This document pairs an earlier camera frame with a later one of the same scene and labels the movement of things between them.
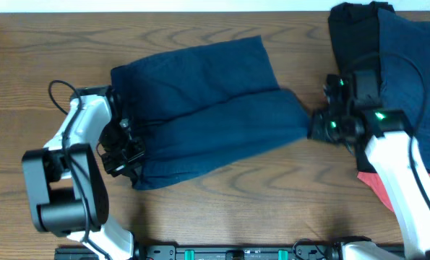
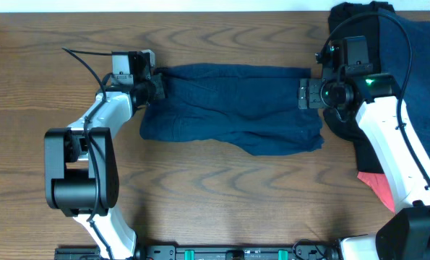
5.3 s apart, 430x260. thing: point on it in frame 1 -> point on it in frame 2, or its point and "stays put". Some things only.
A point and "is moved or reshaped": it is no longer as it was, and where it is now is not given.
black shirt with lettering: x=354 y=38 stays put
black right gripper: x=321 y=120 -> x=308 y=94
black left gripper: x=131 y=166 -> x=156 y=82
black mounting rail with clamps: x=217 y=252 stays put
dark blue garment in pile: x=411 y=50 stays put
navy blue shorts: x=194 y=108 is moved or reshaped
